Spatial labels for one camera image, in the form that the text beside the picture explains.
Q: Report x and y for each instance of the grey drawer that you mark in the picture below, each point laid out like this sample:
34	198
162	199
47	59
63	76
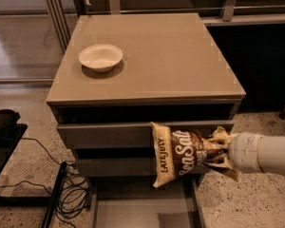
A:
121	167
135	203
125	135

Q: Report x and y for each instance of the grey top drawer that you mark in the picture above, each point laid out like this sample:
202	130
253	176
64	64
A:
125	135

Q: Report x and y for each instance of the white paper bowl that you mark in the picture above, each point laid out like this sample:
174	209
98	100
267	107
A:
101	57

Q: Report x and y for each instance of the grey bottom drawer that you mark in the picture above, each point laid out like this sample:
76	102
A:
135	203

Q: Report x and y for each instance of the grey drawer cabinet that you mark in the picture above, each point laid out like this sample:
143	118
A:
171	71

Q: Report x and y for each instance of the brown sea salt chip bag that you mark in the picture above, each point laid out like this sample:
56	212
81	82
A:
178	152

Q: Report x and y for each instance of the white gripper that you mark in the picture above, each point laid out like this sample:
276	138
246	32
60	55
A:
244	151

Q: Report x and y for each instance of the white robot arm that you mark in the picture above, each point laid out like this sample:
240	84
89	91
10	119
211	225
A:
270	154

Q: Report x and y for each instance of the grey middle drawer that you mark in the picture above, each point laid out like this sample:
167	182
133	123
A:
121	167

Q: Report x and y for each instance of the dark bag on stand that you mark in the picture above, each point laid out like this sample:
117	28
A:
8	120

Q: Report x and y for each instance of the metal wall rail shelf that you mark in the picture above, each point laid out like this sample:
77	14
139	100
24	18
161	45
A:
180	3

